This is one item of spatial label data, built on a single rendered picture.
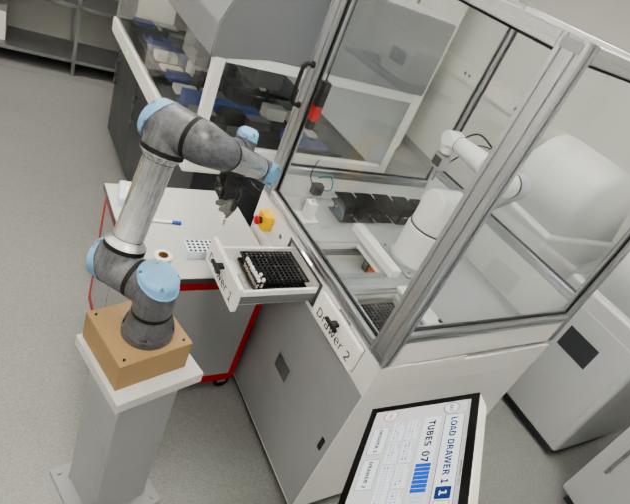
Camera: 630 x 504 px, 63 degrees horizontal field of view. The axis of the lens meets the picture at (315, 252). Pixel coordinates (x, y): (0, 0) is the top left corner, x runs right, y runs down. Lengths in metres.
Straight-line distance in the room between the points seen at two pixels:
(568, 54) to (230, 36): 1.42
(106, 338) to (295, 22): 1.52
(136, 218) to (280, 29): 1.24
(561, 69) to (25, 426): 2.21
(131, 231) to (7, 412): 1.22
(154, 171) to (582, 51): 1.03
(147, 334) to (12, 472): 0.97
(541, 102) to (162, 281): 1.03
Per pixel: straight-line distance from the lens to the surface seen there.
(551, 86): 1.33
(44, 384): 2.56
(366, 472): 1.35
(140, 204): 1.43
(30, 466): 2.35
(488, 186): 1.38
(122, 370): 1.53
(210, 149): 1.33
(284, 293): 1.87
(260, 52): 2.39
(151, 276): 1.44
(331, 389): 1.92
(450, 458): 1.28
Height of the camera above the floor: 2.02
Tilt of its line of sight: 32 degrees down
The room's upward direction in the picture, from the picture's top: 25 degrees clockwise
